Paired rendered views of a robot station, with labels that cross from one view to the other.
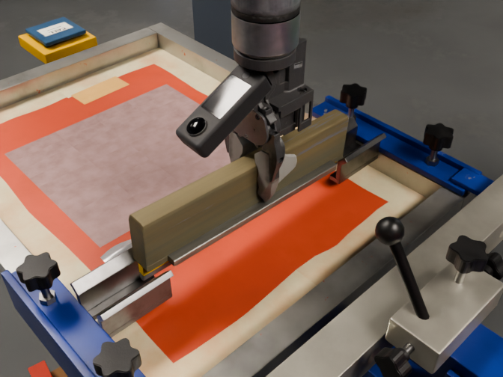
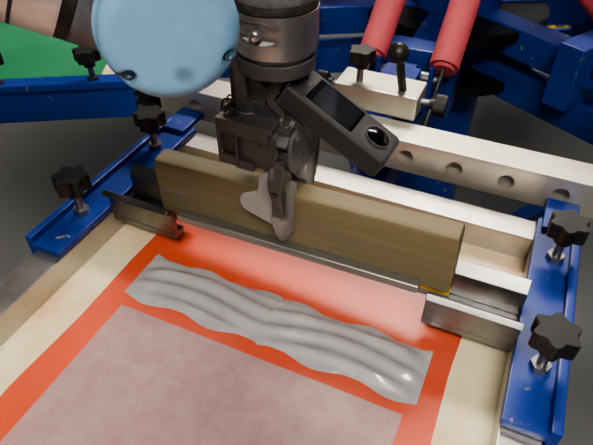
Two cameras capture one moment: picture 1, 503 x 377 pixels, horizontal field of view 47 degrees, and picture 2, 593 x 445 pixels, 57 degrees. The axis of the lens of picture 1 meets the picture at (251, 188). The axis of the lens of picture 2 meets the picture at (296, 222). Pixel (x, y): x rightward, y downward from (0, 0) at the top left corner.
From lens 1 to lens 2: 0.88 m
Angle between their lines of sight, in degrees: 78
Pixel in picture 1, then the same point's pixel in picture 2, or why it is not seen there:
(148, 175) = (231, 433)
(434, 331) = (412, 84)
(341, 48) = not seen: outside the picture
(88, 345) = (547, 302)
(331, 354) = (446, 139)
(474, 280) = (354, 75)
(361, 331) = (416, 131)
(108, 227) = (364, 425)
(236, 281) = not seen: hidden behind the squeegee
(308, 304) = (379, 192)
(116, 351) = (567, 222)
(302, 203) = (224, 249)
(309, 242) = not seen: hidden behind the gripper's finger
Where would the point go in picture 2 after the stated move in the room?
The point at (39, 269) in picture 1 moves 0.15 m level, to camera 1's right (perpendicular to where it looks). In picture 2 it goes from (559, 323) to (461, 221)
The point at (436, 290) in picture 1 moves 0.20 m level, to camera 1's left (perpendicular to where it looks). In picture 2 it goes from (376, 86) to (458, 162)
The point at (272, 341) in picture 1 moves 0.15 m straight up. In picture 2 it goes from (431, 201) to (452, 101)
